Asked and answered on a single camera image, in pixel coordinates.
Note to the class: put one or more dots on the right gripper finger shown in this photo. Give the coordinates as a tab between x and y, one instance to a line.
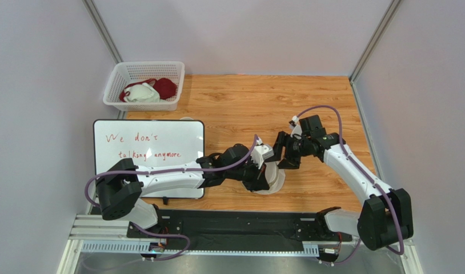
289	164
276	153

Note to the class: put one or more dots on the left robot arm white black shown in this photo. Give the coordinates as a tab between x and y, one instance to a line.
121	188

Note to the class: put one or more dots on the whiteboard with red writing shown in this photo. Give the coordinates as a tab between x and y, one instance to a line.
152	143

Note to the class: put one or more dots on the white bra in basket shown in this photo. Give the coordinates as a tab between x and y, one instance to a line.
141	93

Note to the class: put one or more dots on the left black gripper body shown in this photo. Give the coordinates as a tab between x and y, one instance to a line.
251	174

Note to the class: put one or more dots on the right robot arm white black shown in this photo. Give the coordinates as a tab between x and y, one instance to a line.
386	215

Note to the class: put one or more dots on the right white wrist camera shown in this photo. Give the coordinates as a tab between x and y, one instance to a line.
295	127

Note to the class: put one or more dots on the round white bag lid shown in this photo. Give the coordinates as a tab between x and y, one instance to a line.
274	176

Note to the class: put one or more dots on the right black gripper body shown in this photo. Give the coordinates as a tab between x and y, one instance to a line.
292	149

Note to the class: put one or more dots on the white plastic basket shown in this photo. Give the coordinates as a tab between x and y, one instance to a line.
125	73

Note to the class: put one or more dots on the aluminium frame rail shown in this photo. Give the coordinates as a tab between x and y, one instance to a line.
98	246

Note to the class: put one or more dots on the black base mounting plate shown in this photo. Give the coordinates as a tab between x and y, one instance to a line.
245	231

